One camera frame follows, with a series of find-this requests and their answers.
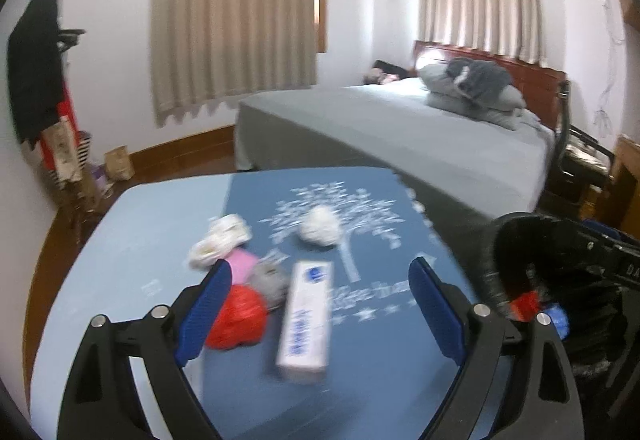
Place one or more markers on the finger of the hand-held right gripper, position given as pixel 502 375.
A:
pixel 620 234
pixel 592 247

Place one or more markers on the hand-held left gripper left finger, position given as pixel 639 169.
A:
pixel 202 315

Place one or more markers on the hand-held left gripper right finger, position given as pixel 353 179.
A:
pixel 437 310

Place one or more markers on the red plastic bag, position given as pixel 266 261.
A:
pixel 235 317

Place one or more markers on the pink paper piece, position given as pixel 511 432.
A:
pixel 242 267

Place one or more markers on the grey ball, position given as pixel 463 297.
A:
pixel 270 282

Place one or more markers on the blue plastic bag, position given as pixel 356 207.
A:
pixel 559 320

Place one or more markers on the black-lined trash bin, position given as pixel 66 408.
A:
pixel 510 240

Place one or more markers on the red mesh bag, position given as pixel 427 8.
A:
pixel 525 305

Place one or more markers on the white and blue box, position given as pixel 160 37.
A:
pixel 305 320

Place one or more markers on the white paper ball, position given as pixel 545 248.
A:
pixel 320 226

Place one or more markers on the wooden desk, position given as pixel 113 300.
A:
pixel 625 170

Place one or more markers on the blue tree-print tablecloth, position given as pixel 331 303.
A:
pixel 380 370

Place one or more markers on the black office chair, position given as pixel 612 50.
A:
pixel 575 160

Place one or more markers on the purple packet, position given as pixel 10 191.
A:
pixel 101 177

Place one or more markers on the brown paper bag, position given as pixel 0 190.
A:
pixel 118 164

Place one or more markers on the wooden headboard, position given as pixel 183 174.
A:
pixel 535 80

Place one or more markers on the bed with grey sheet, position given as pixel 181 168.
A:
pixel 375 130

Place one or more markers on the striped bag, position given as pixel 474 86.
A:
pixel 86 150

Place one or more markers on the dark grey garment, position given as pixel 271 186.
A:
pixel 482 77

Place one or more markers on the beige tote bag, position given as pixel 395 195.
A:
pixel 62 150

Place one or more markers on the folded light grey duvet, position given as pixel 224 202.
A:
pixel 440 90

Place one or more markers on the pink cloth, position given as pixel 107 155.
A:
pixel 377 77

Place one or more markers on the black bag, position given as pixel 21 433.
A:
pixel 395 68

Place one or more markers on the red garment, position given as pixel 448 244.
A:
pixel 67 107

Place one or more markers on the narrow beige curtain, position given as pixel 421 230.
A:
pixel 480 0

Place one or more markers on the black jacket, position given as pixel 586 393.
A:
pixel 35 70

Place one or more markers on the wide beige curtain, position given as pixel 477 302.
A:
pixel 230 15

